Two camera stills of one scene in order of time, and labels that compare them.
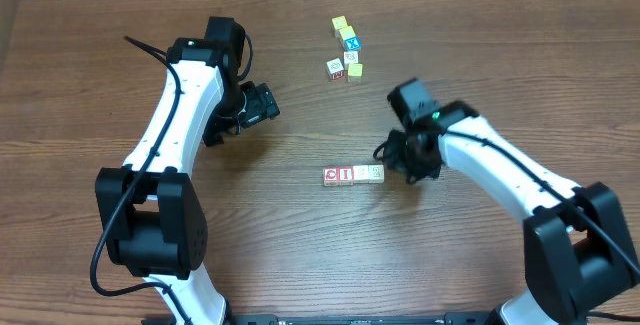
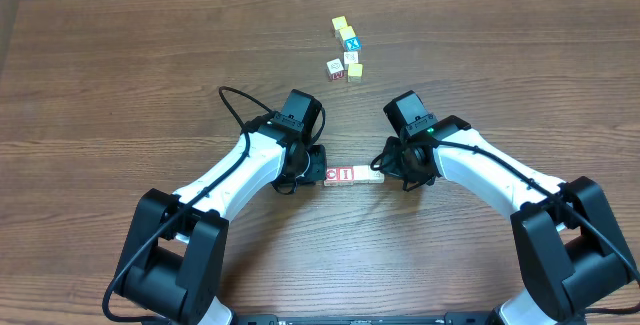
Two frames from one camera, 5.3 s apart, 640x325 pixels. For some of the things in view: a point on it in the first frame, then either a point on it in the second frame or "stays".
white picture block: x=376 y=173 stays
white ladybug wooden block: x=360 y=174 stays
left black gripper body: x=220 y=132 to x=318 y=160
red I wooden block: x=345 y=176 stays
